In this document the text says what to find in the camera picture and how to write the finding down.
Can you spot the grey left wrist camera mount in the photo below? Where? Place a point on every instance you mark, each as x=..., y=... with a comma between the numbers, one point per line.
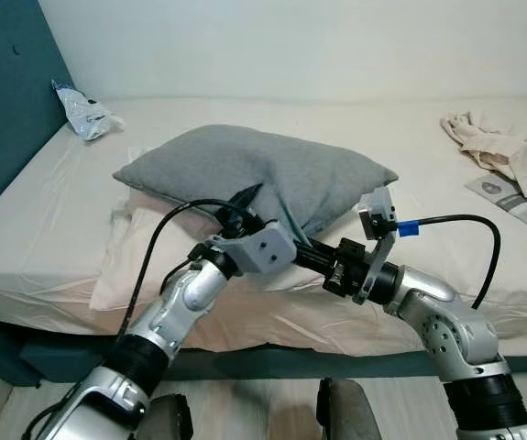
x=261, y=247

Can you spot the teal bed frame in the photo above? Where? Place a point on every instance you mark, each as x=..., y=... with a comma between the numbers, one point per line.
x=52, y=359

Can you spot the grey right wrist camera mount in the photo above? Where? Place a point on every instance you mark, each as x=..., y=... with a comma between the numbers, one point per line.
x=378, y=215

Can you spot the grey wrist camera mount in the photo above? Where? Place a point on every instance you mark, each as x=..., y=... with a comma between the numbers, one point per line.
x=378, y=215
x=261, y=247

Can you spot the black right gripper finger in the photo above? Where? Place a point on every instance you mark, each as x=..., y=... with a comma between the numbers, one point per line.
x=316, y=258

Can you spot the bed mattress with white sheet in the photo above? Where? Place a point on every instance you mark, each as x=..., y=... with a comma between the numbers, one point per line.
x=382, y=137

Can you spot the crumpled beige cloth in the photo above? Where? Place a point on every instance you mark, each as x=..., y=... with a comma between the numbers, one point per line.
x=497, y=147

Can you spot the blue tape strip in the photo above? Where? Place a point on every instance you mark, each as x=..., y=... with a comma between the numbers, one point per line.
x=408, y=228

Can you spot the teal padded headboard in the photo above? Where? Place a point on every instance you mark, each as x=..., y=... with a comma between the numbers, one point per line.
x=2, y=101

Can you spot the grey printed booklet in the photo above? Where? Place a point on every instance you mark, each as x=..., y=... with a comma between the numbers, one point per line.
x=503, y=194

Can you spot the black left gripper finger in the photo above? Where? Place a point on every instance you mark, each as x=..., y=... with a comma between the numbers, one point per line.
x=247, y=200

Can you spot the robot left leg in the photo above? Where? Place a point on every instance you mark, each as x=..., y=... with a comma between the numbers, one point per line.
x=167, y=420

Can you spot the robot right leg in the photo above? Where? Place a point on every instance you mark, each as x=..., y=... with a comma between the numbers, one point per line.
x=347, y=412

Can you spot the robot leg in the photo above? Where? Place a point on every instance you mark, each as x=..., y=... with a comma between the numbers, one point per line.
x=347, y=412
x=167, y=420

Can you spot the crumpled clear plastic bag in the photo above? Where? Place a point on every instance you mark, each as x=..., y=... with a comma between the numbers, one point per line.
x=84, y=112

